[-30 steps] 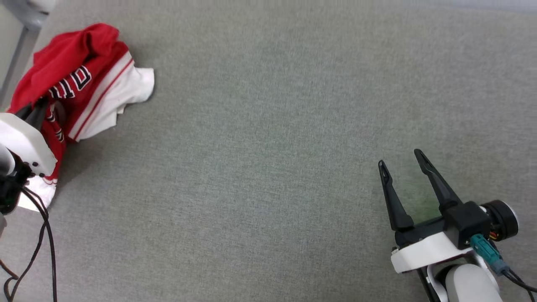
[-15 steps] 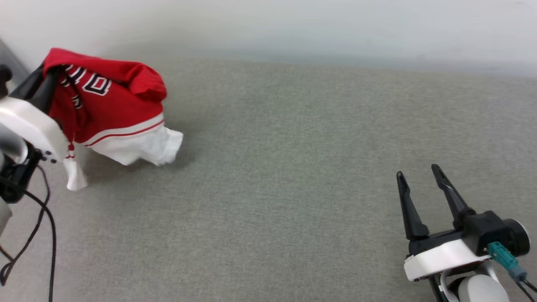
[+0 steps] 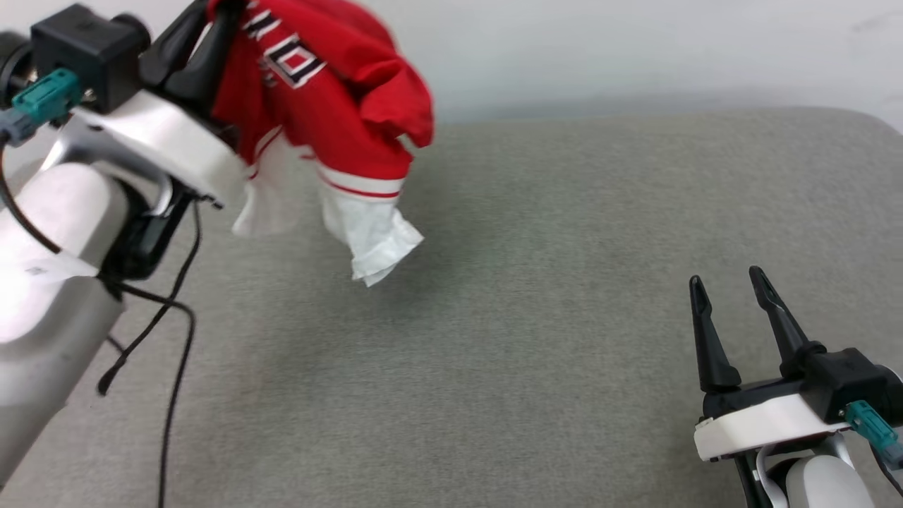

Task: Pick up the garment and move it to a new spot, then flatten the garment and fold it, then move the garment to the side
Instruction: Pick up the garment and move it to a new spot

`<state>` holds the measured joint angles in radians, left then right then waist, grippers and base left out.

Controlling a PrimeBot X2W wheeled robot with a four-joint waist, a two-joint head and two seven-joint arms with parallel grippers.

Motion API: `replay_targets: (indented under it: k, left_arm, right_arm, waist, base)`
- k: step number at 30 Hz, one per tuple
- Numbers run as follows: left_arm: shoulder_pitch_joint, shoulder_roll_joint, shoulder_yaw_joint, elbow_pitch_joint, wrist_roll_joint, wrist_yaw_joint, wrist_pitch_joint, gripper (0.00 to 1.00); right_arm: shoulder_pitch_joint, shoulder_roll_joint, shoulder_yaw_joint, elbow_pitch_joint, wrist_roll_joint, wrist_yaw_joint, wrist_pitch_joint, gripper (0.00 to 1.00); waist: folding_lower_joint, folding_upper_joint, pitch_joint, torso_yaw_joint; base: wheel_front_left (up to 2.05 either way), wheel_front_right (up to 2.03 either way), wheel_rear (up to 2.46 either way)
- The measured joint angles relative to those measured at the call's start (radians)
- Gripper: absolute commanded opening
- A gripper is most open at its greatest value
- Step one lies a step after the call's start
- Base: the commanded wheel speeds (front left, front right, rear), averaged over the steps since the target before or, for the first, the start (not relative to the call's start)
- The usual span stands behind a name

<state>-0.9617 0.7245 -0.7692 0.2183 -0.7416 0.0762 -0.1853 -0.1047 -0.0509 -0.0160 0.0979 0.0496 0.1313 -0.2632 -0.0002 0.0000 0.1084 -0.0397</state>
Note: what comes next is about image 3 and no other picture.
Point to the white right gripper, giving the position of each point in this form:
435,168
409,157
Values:
762,427

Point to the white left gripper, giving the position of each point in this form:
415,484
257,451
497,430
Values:
169,144

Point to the red white basketball jersey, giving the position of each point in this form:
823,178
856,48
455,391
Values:
331,106

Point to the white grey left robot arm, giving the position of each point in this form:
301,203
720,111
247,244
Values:
49,296

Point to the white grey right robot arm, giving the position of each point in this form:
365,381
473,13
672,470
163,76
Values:
822,483

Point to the grey fabric sofa cushion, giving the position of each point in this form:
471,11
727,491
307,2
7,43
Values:
529,303

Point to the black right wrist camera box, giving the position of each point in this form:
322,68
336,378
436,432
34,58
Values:
850,381

